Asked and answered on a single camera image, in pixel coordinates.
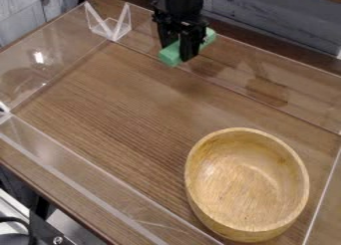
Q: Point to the brown wooden bowl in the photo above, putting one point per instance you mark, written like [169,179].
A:
[246,184]

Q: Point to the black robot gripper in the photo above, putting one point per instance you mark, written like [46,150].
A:
[171,15]

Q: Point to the clear acrylic corner bracket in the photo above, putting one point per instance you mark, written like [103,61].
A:
[109,28]

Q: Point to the green rectangular block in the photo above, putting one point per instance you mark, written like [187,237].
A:
[168,54]

